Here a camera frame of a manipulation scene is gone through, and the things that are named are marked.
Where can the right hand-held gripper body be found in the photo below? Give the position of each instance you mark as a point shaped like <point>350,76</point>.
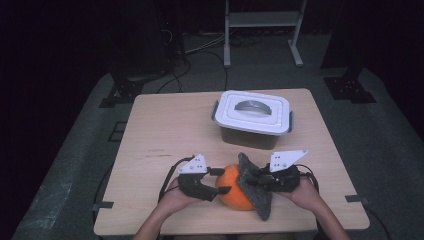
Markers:
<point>286,180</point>

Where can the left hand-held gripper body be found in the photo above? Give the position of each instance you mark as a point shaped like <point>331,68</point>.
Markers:
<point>193,186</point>

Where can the orange plush toy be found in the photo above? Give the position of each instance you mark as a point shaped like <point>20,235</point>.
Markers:
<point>230,181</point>

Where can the grey cloth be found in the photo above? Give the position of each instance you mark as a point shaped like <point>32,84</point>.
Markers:
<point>260,200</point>

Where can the grey translucent storage box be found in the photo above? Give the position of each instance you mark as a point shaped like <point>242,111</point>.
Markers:
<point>248,140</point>

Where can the white box lid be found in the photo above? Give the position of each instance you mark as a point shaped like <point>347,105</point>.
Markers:
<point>233,121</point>

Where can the person's left hand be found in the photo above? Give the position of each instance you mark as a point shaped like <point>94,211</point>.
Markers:
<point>175,200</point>

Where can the person's right hand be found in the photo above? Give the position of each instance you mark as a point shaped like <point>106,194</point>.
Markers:
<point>306,196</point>

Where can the black stand base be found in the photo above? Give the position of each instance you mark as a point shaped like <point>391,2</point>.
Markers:
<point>125,90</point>
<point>348,88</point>

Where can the white metal stand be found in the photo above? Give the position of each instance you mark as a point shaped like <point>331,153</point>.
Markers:
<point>263,19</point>

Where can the black table edge bracket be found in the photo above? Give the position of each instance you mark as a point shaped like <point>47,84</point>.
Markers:
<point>355,198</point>
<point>103,205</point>

